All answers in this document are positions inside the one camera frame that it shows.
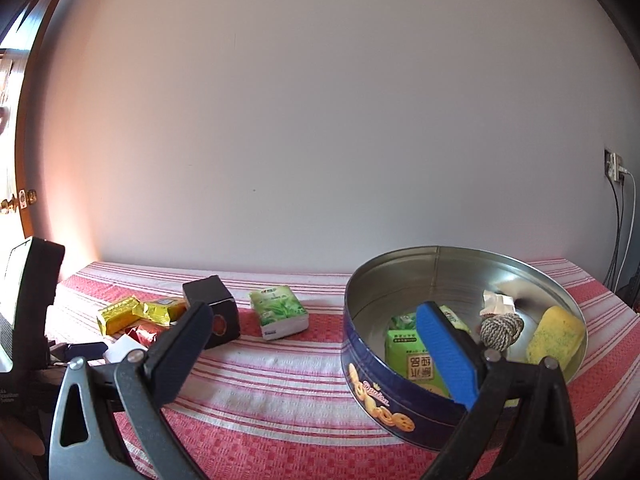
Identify red striped cloth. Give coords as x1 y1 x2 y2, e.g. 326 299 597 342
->
45 259 640 480

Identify large green tissue pack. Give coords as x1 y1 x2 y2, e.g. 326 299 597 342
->
385 312 453 401

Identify black square box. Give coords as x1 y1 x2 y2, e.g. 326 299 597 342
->
182 275 242 350

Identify yellow sponge with green top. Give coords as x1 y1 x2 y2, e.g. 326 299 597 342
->
525 306 587 378

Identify beige rope knot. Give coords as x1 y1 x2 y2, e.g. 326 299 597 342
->
479 312 525 351

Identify red foil packet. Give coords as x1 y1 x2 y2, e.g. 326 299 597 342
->
124 322 171 348

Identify white cardboard box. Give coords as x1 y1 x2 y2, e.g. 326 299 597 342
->
102 335 150 365

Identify yellow tea packet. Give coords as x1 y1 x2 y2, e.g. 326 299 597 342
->
132 298 191 326
96 296 143 337

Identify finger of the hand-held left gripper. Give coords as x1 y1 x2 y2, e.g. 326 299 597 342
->
49 341 107 363

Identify dark power cable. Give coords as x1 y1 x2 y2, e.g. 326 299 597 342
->
602 179 625 286

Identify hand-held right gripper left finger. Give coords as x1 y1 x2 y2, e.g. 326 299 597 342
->
47 301 215 480

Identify blue round cookie tin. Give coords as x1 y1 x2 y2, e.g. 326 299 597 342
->
341 245 588 452

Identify brass door knob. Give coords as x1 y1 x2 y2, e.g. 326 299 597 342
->
0 189 38 216

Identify wooden door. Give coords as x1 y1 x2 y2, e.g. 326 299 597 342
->
0 0 81 241

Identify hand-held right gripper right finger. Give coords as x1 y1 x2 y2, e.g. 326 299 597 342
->
415 301 581 480

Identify small green tissue pack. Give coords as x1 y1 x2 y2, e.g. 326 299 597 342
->
249 285 310 342

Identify white wrapper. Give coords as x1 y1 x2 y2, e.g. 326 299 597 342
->
480 290 516 317

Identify white charger cable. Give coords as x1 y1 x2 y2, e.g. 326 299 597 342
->
620 167 640 286

